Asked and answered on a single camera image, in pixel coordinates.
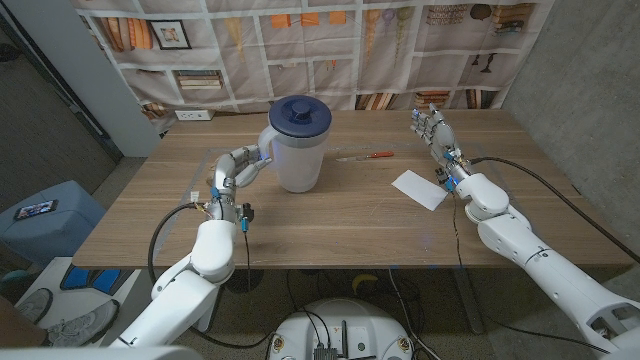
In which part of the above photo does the dark blue pitcher lid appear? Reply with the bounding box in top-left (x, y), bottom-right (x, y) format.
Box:
top-left (268, 94), bottom-right (333, 140)

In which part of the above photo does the printed bookshelf backdrop cloth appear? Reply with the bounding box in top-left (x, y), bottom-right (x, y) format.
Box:
top-left (72, 0), bottom-right (556, 134)

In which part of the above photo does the white robot torso base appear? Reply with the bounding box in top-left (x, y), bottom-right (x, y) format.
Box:
top-left (268, 298), bottom-right (415, 360)

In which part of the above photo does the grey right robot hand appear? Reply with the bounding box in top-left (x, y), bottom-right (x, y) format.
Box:
top-left (410, 103), bottom-right (469, 182)

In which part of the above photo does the black smartphone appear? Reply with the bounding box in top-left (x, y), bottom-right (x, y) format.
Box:
top-left (13, 199), bottom-right (60, 222)

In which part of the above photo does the translucent plastic pitcher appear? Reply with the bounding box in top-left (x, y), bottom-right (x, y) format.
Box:
top-left (257, 124), bottom-right (331, 194)

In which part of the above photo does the white paper sheet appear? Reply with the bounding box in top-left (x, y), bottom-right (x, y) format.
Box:
top-left (391, 169), bottom-right (449, 212)

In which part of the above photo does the white left shoulder cover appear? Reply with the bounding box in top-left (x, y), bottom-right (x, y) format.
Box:
top-left (0, 346), bottom-right (204, 360)

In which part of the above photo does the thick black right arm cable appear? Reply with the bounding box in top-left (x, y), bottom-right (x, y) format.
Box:
top-left (468, 156), bottom-right (640, 264)

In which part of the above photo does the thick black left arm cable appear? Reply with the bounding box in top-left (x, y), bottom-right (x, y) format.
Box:
top-left (147, 202), bottom-right (274, 350)

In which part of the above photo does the black round floor object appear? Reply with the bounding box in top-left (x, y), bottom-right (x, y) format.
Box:
top-left (223, 269), bottom-right (265, 295)

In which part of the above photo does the grey table leg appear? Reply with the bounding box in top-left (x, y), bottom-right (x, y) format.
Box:
top-left (452, 267), bottom-right (486, 335)

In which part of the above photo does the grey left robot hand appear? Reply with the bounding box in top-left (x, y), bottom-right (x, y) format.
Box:
top-left (212, 144), bottom-right (274, 202)

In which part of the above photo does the yellow object under table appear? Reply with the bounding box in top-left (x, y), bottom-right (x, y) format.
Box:
top-left (351, 272), bottom-right (380, 295)

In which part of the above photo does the white wall power outlet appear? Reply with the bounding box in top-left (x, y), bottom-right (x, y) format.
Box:
top-left (174, 109), bottom-right (216, 122)

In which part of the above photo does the blue storage box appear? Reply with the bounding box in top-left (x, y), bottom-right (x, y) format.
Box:
top-left (0, 180), bottom-right (94, 266)

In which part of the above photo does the grey sneaker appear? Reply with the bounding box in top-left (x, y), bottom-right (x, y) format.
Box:
top-left (14, 287), bottom-right (54, 324)
top-left (47, 298), bottom-right (121, 348)

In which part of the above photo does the white table leg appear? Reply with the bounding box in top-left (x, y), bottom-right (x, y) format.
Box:
top-left (197, 284), bottom-right (226, 334)

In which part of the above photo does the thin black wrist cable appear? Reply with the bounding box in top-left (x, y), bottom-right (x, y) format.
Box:
top-left (451, 192), bottom-right (466, 274)
top-left (243, 229), bottom-right (252, 294)

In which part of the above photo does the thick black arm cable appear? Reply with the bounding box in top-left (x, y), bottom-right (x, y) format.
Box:
top-left (147, 202), bottom-right (274, 350)
top-left (468, 156), bottom-right (640, 264)

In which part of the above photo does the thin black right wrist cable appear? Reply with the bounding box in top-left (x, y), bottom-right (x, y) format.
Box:
top-left (451, 192), bottom-right (466, 274)

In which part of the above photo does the thin black left wrist cable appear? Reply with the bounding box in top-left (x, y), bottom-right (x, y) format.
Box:
top-left (243, 229), bottom-right (252, 294)

